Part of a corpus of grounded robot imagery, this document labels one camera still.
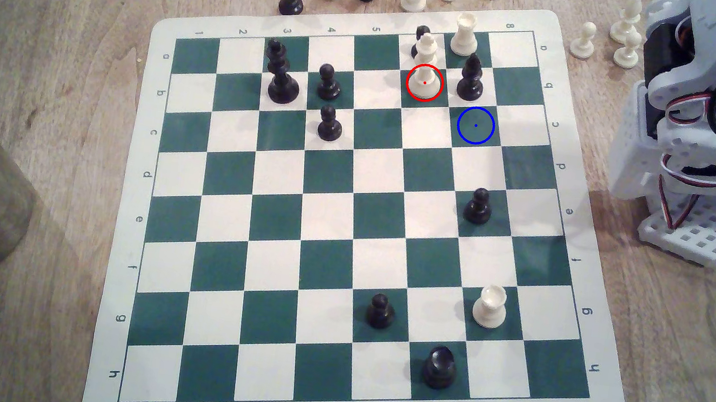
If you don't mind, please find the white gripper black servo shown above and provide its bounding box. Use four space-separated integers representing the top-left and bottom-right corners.
636 0 713 102

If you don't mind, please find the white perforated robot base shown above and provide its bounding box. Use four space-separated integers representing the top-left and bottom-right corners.
634 190 716 270

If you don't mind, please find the green white chess mat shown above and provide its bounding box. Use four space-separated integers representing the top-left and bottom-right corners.
81 0 679 402

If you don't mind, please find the tall black queen piece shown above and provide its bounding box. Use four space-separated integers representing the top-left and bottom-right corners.
265 58 304 107

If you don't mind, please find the black chess piece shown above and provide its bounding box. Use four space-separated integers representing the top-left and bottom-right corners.
262 37 294 77

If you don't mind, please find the white rook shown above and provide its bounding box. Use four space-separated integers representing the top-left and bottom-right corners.
448 11 483 58
470 282 511 331

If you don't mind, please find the black rook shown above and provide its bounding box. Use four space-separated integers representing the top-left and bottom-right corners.
421 343 461 392

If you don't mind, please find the red white servo wire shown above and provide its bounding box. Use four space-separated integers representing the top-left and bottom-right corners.
648 154 706 234

